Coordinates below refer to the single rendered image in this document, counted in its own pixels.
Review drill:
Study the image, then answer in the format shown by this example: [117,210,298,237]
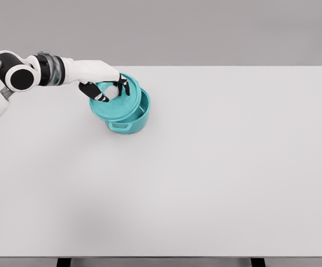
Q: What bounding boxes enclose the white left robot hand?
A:
[78,59,131,103]

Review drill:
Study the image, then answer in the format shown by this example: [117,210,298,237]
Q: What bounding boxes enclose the teal pot with handles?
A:
[106,88,152,135]

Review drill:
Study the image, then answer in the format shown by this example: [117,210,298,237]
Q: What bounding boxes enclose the teal pot lid white knob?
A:
[89,72,142,122]

